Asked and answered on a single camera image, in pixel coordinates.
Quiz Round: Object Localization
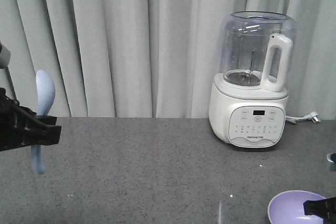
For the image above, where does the grey pleated curtain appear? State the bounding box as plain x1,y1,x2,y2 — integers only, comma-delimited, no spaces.
1,0,335,119

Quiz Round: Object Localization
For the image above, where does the light blue plastic spoon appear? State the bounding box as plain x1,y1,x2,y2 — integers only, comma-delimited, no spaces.
30,70,56,174

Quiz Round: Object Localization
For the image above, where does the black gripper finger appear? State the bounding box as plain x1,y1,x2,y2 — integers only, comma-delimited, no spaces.
303,197,335,218

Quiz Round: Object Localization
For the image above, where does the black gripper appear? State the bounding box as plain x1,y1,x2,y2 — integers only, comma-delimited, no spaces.
1,88,61,151

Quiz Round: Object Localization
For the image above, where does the white power cord with plug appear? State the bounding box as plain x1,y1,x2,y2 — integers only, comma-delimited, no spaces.
285,111,321,125

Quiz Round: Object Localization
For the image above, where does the white blender with clear jar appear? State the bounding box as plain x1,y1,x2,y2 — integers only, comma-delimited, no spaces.
208,11,297,148

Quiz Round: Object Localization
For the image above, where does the purple plastic bowl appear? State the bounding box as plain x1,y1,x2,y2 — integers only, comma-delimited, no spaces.
267,190,325,224

